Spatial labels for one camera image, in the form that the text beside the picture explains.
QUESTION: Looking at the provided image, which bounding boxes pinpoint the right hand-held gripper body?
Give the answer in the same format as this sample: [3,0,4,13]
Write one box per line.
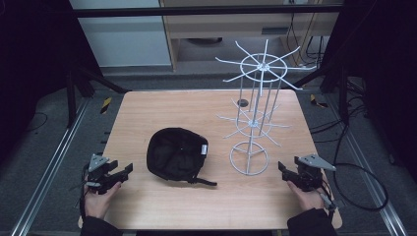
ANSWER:
[293,153,337,193]

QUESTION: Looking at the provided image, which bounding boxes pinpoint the light wooden desk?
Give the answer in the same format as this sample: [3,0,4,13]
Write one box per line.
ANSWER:
[158,0,345,73]

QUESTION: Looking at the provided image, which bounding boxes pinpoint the white wire display rack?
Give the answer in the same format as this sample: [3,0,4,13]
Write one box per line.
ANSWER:
[214,38,318,177]

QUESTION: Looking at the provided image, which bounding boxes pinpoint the white cabinet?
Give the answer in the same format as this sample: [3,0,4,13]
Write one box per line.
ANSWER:
[69,0,172,69]

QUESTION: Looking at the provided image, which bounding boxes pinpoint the person's right hand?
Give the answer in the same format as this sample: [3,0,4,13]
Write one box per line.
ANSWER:
[286,180,327,212]

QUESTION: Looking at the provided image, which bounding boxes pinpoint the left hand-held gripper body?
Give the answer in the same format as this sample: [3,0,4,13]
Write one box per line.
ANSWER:
[85,152,116,195]

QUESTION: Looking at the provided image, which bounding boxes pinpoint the right gripper grey cable plug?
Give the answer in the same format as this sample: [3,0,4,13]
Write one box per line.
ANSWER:
[319,191,339,220]

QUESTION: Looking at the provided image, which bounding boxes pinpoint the black cap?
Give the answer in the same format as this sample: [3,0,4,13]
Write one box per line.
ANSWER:
[146,127,218,188]

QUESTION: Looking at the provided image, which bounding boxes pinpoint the dark curtain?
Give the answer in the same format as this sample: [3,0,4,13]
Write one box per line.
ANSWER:
[322,0,417,185]
[0,0,103,165]

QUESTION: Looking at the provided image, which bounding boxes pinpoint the black metal stand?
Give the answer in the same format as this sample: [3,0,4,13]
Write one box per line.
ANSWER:
[65,62,130,129]
[291,63,350,126]

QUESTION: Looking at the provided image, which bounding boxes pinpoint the person's left hand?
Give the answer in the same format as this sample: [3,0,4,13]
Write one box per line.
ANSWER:
[83,181,123,220]

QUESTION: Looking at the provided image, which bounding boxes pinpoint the black looped floor cable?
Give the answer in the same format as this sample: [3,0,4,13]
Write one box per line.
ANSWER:
[331,124,389,212]

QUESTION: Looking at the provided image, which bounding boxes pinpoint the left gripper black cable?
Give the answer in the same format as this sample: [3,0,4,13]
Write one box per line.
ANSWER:
[70,162,91,220]

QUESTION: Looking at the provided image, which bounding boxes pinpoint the black horizontal bar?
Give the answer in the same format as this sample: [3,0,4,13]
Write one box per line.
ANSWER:
[73,4,344,19]

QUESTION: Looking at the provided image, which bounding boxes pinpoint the black yellow striped tape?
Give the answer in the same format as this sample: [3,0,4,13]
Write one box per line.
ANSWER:
[309,93,329,109]
[99,96,113,115]

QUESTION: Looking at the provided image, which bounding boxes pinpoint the aluminium floor rail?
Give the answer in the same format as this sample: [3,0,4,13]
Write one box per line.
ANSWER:
[9,97,90,236]
[328,93,408,236]

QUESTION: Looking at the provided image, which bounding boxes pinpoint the black cables under desk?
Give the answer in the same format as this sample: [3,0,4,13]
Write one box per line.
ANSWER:
[285,12,327,68]

